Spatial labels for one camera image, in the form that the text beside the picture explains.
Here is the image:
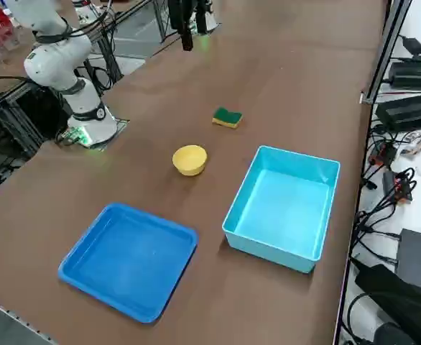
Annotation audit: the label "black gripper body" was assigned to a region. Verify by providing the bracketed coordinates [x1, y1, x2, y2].
[168, 0, 195, 32]

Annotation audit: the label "green and yellow sponge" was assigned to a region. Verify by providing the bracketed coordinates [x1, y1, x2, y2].
[211, 106, 244, 130]

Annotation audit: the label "yellow bowl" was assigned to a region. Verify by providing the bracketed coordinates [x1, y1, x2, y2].
[172, 144, 208, 177]

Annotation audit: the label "dark blue tray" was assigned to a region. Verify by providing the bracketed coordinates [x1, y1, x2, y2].
[57, 202, 200, 324]

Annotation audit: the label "white box device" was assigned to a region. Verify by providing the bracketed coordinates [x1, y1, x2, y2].
[72, 0, 103, 27]

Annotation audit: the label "black equipment rack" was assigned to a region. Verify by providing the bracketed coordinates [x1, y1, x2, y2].
[0, 80, 73, 161]

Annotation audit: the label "light blue bin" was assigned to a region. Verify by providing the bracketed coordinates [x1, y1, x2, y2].
[221, 144, 341, 275]

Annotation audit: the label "small black power adapter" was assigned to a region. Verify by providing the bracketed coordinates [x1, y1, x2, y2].
[401, 34, 421, 55]

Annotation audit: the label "red and black device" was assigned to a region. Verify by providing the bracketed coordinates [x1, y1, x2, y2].
[371, 142, 398, 167]

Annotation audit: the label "long black power supply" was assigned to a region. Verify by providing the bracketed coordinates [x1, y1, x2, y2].
[375, 91, 421, 132]
[388, 55, 421, 91]

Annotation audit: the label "black device orange plugs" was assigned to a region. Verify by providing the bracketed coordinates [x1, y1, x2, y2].
[381, 169, 415, 205]

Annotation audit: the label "flat black box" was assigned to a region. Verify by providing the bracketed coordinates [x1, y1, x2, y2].
[396, 228, 421, 292]

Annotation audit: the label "aluminium frame post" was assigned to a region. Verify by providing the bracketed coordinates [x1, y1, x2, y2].
[360, 0, 413, 106]

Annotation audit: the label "aluminium table frame rail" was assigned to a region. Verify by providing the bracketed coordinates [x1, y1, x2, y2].
[0, 293, 55, 345]

